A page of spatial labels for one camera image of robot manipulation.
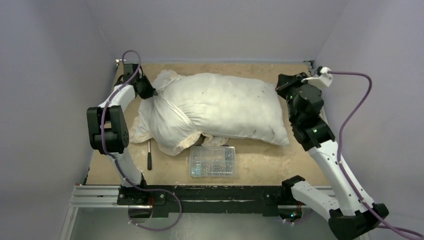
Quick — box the white pillow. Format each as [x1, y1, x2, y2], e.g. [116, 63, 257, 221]
[162, 73, 290, 146]

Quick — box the dark green cream-frilled pillowcase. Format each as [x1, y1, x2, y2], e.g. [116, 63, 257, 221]
[129, 70, 229, 156]

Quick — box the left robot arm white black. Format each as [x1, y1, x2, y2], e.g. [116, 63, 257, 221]
[86, 63, 157, 205]

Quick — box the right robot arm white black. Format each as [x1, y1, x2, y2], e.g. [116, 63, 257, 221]
[275, 72, 389, 240]

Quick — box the clear plastic screw organizer box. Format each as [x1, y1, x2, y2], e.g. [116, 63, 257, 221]
[188, 145, 237, 178]

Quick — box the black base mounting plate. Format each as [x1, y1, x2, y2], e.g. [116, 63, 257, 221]
[117, 185, 298, 218]

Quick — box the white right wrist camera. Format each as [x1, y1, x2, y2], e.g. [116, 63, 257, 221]
[301, 66, 333, 90]

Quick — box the black handled claw hammer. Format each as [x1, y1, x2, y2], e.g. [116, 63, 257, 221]
[147, 139, 153, 171]

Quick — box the aluminium frame rail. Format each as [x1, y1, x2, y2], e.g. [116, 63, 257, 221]
[59, 184, 370, 240]

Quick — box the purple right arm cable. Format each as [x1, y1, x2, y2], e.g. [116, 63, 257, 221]
[284, 70, 424, 240]

